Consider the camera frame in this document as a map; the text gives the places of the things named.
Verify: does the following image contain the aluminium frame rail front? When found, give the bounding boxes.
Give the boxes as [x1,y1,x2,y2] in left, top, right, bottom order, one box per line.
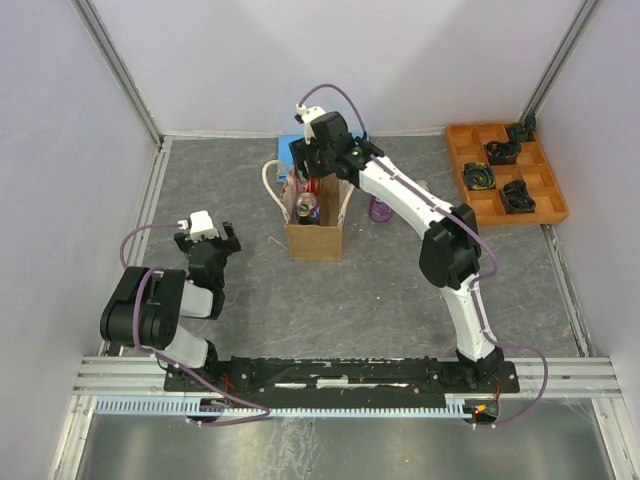
[73,357,622,399]

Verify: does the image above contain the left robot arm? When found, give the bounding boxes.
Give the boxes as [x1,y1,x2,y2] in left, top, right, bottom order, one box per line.
[100,211,242,390]

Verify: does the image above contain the light blue cable duct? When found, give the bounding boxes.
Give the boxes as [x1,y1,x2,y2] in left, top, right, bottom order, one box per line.
[94,393,476,416]

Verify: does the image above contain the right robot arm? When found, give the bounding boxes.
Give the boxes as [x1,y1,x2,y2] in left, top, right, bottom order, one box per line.
[290,106,504,391]

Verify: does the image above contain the orange compartment tray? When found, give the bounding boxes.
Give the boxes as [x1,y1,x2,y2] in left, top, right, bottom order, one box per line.
[444,123,569,227]

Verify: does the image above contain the black rolled sock lower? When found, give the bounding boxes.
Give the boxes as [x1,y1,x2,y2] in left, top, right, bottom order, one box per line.
[500,179,536,214]

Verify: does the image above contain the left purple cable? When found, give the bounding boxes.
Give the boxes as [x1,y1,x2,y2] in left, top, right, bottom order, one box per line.
[119,222,272,428]

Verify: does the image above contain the teal rolled sock corner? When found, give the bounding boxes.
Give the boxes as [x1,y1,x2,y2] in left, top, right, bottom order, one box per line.
[505,113,537,143]

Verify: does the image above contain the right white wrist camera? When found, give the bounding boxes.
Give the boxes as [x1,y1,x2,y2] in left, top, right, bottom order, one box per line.
[295,104,326,145]

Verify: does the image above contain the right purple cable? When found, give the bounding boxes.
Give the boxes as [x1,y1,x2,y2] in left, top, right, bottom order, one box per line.
[297,83,550,429]

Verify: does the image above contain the purple cable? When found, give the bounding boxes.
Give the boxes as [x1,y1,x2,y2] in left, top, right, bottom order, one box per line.
[297,83,550,429]
[119,222,272,428]

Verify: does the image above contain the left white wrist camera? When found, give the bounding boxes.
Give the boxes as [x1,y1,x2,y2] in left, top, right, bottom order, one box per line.
[178,210,219,242]

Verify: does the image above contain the burlap canvas bag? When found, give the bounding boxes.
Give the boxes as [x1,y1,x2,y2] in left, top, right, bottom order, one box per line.
[261,160,354,262]

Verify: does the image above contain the green topped dark can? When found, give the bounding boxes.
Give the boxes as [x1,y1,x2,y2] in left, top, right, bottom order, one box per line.
[295,192,320,225]

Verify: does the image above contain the black rolled sock upper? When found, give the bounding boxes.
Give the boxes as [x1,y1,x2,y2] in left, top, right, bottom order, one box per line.
[484,141,521,166]

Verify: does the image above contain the purple soda can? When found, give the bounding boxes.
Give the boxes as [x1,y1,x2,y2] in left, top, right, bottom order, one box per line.
[369,196,393,223]

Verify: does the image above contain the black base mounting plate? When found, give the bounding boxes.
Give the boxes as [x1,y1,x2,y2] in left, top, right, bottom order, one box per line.
[163,357,520,410]

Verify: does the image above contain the blue yellow rolled sock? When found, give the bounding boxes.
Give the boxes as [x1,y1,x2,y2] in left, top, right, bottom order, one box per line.
[462,162,496,191]

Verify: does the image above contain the red cola can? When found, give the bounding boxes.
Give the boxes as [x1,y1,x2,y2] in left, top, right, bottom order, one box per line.
[416,180,430,191]
[298,177,321,196]

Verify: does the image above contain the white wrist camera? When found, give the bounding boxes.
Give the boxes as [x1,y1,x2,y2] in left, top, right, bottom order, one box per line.
[178,210,219,242]
[295,104,326,145]

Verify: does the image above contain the black rolled sock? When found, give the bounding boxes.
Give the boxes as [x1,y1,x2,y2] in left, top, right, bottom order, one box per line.
[484,141,521,166]
[500,179,536,214]

